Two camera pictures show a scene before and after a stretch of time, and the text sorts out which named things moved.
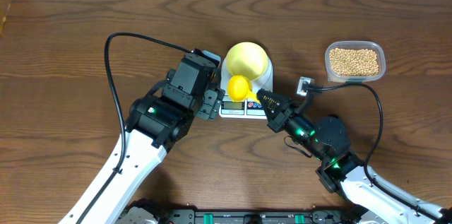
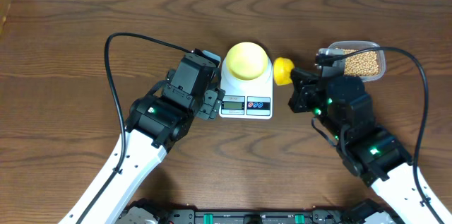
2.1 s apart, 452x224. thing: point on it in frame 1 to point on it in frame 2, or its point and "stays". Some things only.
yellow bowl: (248, 59) stays
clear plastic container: (354, 61) stays
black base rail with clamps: (314, 217) stays
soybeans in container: (354, 61) stays
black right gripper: (277, 123) to (302, 88)
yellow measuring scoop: (239, 89) to (282, 68)
